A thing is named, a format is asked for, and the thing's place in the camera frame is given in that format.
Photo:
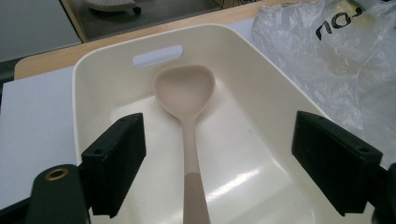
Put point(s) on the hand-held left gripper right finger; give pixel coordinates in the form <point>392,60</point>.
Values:
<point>333,161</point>

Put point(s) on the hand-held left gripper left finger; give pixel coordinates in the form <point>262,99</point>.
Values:
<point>115,161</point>

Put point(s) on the cream plastic bin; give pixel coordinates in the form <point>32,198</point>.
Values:
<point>249,130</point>

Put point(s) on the clear plastic bag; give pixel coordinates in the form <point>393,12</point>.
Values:
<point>327,71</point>

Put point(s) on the beige silicone ladle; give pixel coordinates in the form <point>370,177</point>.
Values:
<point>183,90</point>

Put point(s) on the white chair base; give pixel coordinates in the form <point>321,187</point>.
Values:
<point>109,4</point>

